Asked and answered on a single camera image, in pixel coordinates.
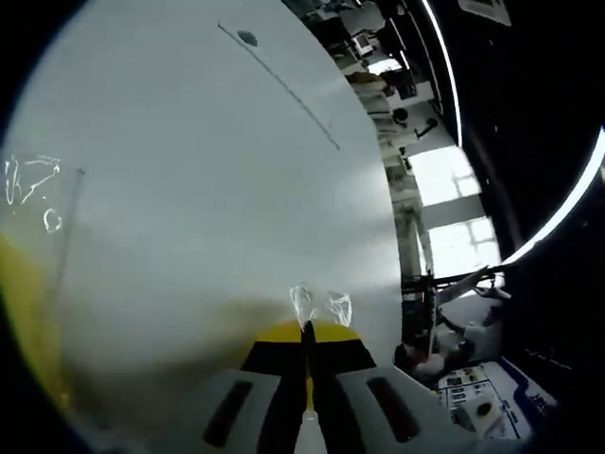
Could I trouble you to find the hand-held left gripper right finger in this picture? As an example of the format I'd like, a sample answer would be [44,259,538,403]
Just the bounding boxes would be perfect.
[307,321,469,454]

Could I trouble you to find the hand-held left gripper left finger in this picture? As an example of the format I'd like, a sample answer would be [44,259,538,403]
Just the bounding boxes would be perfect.
[186,321,311,454]

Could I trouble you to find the white ceiling light strip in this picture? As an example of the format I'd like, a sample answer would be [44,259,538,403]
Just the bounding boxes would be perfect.
[499,126,605,265]
[419,0,463,148]

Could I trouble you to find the ceiling air conditioner vent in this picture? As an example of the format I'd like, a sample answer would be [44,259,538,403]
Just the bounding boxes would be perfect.
[458,0,512,26]

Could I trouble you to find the blue-bordered wall poster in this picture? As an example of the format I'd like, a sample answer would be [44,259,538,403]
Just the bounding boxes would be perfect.
[437,357,560,434]

